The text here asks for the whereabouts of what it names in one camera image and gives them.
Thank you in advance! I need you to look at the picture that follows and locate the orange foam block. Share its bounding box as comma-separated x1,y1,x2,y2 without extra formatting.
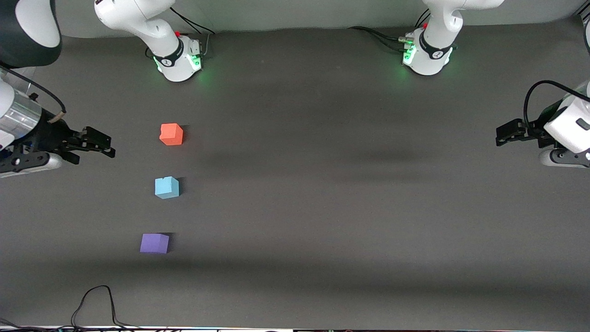
159,123,184,146

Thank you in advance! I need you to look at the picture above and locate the purple foam block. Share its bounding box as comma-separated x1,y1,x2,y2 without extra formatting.
140,233,170,255

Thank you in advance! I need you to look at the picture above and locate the thin black looped table cable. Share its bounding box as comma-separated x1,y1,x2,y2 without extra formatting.
71,285,143,331

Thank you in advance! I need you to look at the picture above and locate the light blue foam block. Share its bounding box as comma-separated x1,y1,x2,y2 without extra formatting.
154,176,180,200

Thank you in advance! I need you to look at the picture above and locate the black right base cable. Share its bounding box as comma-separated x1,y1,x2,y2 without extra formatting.
171,6,218,59

